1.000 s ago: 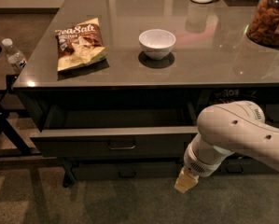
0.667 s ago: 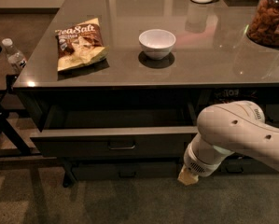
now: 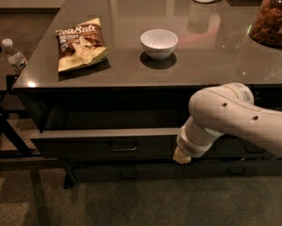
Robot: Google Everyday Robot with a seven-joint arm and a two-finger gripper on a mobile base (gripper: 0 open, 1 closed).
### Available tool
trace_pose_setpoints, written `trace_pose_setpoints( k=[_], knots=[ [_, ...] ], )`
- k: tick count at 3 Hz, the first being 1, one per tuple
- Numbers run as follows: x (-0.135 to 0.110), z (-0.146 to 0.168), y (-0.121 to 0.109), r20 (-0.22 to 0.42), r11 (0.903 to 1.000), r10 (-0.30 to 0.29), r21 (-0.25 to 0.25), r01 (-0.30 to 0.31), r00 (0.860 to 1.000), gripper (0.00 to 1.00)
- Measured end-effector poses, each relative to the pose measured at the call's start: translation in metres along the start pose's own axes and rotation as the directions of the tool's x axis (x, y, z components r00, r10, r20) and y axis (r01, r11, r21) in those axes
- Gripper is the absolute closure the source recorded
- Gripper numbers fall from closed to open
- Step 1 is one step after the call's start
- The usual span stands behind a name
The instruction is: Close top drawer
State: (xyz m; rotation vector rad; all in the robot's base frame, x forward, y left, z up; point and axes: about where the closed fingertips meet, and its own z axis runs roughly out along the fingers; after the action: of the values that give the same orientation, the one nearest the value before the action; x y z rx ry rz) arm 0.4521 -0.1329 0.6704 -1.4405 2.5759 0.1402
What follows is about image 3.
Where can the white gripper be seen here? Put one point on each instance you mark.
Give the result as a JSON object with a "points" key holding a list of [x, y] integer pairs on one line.
{"points": [[187, 147]]}

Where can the dark grey top drawer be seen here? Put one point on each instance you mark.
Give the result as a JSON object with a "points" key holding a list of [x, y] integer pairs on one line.
{"points": [[107, 135]]}

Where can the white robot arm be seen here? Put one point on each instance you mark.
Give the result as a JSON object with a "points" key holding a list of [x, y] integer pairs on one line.
{"points": [[227, 109]]}

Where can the bottom right drawer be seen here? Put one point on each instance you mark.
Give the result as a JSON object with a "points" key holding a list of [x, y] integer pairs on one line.
{"points": [[208, 168]]}

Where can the bottom left drawer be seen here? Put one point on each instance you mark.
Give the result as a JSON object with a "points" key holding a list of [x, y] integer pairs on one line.
{"points": [[108, 173]]}

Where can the middle right drawer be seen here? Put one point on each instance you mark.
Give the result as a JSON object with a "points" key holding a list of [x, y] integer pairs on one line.
{"points": [[228, 147]]}

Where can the dark grey drawer cabinet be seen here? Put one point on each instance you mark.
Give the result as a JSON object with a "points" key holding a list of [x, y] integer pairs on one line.
{"points": [[213, 48]]}

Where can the white ceramic bowl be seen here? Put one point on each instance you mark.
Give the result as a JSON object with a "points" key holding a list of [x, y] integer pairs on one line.
{"points": [[158, 43]]}

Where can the sea salt chips bag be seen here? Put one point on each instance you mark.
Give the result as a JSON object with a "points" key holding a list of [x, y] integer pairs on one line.
{"points": [[81, 46]]}

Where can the clear jar of nuts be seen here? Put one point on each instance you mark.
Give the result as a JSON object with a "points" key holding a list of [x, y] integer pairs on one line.
{"points": [[267, 28]]}

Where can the black folding side table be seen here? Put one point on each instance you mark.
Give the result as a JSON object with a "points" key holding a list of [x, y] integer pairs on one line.
{"points": [[16, 127]]}

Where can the clear plastic water bottle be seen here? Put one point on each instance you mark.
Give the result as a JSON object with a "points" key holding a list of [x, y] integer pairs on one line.
{"points": [[16, 58]]}

